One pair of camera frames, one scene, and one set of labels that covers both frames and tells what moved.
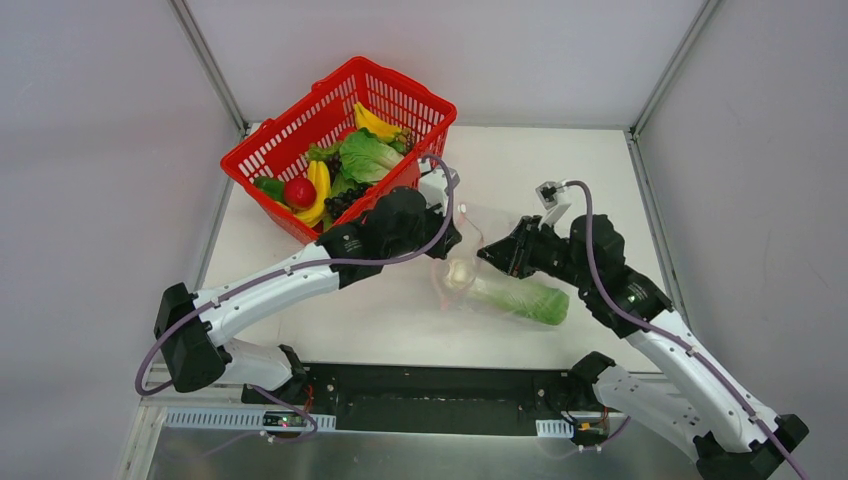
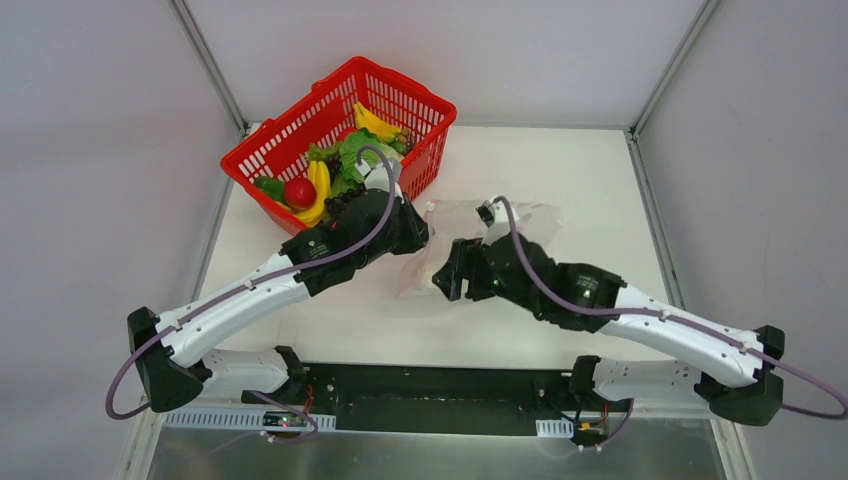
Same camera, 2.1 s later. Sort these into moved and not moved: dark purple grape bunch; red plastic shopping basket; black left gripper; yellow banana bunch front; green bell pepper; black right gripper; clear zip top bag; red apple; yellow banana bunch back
Moved: black left gripper; clear zip top bag; black right gripper
Not moved: yellow banana bunch front; dark purple grape bunch; red plastic shopping basket; red apple; yellow banana bunch back; green bell pepper
